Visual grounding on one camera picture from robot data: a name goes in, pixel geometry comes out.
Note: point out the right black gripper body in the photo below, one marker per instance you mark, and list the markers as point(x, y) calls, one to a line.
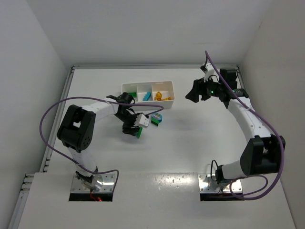
point(201, 88)

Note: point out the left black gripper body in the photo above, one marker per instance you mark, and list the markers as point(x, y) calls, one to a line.
point(131, 126)

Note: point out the green lego plate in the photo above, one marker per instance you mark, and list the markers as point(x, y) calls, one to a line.
point(138, 134)

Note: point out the green curved lego brick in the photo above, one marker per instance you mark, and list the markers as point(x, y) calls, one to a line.
point(155, 121)

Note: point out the teal frog lily lego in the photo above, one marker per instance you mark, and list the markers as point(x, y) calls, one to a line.
point(157, 116)

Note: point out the teal 2x4 lego brick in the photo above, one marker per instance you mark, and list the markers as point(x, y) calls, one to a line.
point(147, 96)

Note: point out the yellow round face lego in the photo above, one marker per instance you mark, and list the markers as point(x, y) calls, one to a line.
point(158, 96)

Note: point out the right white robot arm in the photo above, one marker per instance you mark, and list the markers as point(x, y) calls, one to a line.
point(262, 154)

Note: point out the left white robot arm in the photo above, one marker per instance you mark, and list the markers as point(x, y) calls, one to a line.
point(76, 130)

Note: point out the white three-compartment tray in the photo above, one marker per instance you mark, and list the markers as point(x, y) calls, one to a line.
point(154, 93)

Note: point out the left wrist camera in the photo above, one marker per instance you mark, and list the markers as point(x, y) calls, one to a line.
point(141, 121)

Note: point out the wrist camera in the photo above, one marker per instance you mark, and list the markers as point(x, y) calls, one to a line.
point(141, 121)
point(208, 70)

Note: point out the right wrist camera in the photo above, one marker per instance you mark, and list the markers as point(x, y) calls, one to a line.
point(208, 70)

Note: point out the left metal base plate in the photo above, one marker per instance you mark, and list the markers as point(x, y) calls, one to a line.
point(100, 184)

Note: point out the metal base plate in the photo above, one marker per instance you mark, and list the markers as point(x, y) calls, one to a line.
point(100, 184)
point(208, 186)

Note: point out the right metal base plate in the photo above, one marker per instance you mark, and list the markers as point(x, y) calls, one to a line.
point(208, 186)

